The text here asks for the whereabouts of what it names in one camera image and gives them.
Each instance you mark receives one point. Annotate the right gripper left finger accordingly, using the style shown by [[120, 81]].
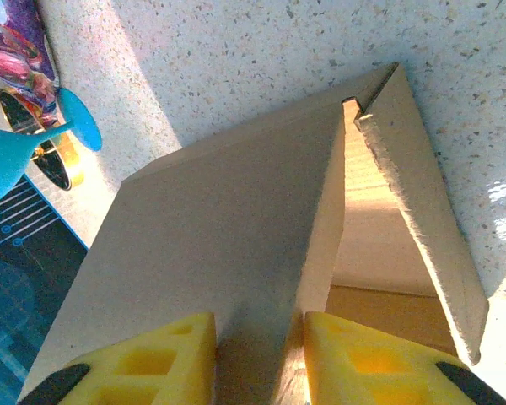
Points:
[[152, 367]]

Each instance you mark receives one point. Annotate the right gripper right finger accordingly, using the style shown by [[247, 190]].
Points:
[[375, 367]]

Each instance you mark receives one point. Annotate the brown cardboard paper box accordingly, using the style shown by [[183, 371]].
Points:
[[211, 228]]

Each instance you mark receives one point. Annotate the blue goblet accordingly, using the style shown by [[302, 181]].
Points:
[[4, 164]]

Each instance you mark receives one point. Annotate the purple snack packet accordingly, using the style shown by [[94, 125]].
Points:
[[17, 50]]

